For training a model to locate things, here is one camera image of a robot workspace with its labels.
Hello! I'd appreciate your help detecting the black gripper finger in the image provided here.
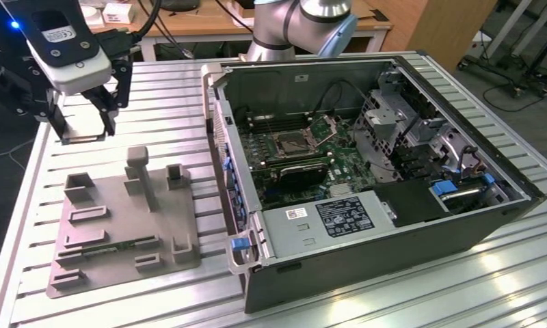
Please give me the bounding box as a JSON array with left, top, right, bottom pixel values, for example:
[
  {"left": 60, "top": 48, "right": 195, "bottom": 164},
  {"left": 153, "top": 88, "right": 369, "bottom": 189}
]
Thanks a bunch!
[
  {"left": 0, "top": 59, "right": 72, "bottom": 146},
  {"left": 82, "top": 57, "right": 134, "bottom": 138}
]

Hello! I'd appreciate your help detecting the black RAM slot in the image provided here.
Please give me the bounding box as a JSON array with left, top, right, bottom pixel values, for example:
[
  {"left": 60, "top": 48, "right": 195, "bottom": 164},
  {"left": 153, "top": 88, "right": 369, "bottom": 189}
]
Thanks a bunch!
[
  {"left": 247, "top": 116, "right": 310, "bottom": 124},
  {"left": 249, "top": 120, "right": 311, "bottom": 128},
  {"left": 250, "top": 124, "right": 313, "bottom": 133},
  {"left": 246, "top": 112, "right": 309, "bottom": 120}
]

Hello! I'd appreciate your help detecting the CPU socket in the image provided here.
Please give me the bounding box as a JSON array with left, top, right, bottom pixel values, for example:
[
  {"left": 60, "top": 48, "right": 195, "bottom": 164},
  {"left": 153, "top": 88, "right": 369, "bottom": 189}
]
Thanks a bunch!
[{"left": 271, "top": 131, "right": 325, "bottom": 161}]

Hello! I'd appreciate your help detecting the white round container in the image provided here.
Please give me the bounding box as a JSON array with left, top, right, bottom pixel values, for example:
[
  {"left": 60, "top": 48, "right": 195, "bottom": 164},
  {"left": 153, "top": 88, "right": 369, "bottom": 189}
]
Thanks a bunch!
[{"left": 80, "top": 5, "right": 106, "bottom": 27}]

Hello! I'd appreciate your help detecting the white cardboard box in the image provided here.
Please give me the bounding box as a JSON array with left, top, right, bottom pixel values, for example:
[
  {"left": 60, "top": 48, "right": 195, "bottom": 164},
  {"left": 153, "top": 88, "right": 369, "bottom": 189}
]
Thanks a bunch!
[{"left": 103, "top": 2, "right": 136, "bottom": 24}]

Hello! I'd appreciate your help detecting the grey parts rack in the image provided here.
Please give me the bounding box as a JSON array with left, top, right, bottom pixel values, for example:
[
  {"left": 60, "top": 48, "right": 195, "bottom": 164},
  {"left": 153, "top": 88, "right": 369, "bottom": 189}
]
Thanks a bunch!
[{"left": 44, "top": 146, "right": 202, "bottom": 300}]

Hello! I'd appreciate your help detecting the green RAM stick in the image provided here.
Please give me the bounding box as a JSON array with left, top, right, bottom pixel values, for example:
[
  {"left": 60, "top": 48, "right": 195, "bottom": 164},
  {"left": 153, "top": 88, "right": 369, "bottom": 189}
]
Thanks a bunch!
[{"left": 80, "top": 240, "right": 139, "bottom": 256}]

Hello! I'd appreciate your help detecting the black graphics card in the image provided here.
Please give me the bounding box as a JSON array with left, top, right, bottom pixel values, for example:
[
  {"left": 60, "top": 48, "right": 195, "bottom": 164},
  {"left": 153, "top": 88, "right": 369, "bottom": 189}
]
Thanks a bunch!
[{"left": 267, "top": 160, "right": 330, "bottom": 189}]

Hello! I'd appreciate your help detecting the metal socket cover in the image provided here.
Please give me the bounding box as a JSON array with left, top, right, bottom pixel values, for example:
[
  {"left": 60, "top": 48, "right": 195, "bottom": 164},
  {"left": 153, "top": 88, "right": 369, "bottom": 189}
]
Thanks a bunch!
[{"left": 306, "top": 115, "right": 343, "bottom": 143}]

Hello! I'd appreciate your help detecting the green motherboard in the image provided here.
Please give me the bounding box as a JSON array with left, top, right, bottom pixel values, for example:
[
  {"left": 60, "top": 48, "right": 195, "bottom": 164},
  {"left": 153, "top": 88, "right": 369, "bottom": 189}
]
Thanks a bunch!
[{"left": 237, "top": 112, "right": 379, "bottom": 211}]

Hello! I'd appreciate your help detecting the silver power supply unit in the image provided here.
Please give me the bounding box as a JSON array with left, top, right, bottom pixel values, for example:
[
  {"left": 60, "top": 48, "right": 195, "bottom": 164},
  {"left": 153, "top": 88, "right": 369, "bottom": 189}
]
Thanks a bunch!
[{"left": 261, "top": 190, "right": 401, "bottom": 259}]

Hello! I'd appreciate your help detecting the silver chipset heatsink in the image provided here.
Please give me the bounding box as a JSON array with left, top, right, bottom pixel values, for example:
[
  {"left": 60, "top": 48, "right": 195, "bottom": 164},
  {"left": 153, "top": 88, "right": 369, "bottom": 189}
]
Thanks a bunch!
[{"left": 330, "top": 182, "right": 365, "bottom": 199}]

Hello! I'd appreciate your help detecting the silver metal drive cage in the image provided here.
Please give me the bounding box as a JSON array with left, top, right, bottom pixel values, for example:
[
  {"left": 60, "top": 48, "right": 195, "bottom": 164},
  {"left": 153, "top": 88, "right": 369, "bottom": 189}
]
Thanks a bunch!
[{"left": 353, "top": 70, "right": 440, "bottom": 182}]

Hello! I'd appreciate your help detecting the black plastic shroud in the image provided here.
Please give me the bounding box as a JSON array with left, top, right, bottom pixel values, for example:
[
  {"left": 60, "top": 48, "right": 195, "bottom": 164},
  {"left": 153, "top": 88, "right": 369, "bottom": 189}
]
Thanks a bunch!
[{"left": 373, "top": 179, "right": 453, "bottom": 228}]

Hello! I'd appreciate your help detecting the brown wooden cabinet panel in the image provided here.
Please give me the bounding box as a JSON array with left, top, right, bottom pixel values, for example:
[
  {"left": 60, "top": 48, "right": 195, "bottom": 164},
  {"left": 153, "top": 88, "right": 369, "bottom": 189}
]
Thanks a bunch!
[{"left": 382, "top": 0, "right": 501, "bottom": 62}]

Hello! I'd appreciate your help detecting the blue disk carrier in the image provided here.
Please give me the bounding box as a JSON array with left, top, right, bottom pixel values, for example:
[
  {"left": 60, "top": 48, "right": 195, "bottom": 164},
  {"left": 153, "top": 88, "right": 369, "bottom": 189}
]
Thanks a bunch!
[{"left": 428, "top": 180, "right": 461, "bottom": 203}]

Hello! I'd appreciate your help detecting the black open PC case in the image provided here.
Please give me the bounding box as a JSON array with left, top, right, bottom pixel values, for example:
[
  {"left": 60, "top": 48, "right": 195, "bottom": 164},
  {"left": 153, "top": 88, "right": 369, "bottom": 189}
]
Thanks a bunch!
[{"left": 201, "top": 54, "right": 547, "bottom": 314}]

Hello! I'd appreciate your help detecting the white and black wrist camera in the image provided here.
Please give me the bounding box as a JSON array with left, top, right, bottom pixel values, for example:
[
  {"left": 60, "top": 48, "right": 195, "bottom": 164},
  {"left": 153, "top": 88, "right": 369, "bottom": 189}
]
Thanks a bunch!
[{"left": 2, "top": 0, "right": 114, "bottom": 94}]

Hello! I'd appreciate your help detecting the black camera cable with connector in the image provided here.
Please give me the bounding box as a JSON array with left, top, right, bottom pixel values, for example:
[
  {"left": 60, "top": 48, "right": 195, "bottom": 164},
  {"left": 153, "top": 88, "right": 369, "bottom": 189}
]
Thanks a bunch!
[{"left": 94, "top": 0, "right": 163, "bottom": 57}]

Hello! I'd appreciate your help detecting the black cable with metal plug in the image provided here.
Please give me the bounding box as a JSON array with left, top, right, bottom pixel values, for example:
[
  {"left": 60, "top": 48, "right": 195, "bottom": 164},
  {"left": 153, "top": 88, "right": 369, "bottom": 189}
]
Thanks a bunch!
[{"left": 153, "top": 13, "right": 197, "bottom": 59}]

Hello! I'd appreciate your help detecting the white floor cable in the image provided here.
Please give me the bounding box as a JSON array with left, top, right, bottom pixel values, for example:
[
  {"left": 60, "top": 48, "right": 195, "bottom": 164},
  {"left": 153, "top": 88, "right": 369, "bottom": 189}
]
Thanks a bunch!
[{"left": 0, "top": 135, "right": 32, "bottom": 159}]

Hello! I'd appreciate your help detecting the wooden desk with white frame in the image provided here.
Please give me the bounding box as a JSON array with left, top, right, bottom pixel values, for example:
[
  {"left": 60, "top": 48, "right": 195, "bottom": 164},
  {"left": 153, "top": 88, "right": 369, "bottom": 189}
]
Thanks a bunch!
[{"left": 72, "top": 0, "right": 397, "bottom": 62}]

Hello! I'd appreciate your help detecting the black internal cable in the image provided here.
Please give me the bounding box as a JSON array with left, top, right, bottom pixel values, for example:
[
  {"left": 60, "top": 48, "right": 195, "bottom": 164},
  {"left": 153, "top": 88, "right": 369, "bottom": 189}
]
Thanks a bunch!
[{"left": 313, "top": 80, "right": 369, "bottom": 115}]

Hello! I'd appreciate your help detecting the black floor cable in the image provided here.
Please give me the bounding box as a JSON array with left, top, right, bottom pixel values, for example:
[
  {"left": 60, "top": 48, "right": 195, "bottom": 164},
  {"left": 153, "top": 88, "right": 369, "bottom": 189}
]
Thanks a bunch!
[{"left": 482, "top": 81, "right": 547, "bottom": 112}]

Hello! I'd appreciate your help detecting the coloured wire bundle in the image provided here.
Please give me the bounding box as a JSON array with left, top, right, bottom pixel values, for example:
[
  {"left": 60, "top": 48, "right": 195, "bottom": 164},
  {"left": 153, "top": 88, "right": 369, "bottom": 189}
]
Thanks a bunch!
[{"left": 454, "top": 145, "right": 488, "bottom": 178}]

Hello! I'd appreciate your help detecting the white frame cart with wheels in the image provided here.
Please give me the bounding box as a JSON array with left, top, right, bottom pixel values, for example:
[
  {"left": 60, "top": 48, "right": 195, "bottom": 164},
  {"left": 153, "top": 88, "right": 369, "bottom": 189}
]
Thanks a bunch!
[{"left": 456, "top": 0, "right": 547, "bottom": 100}]

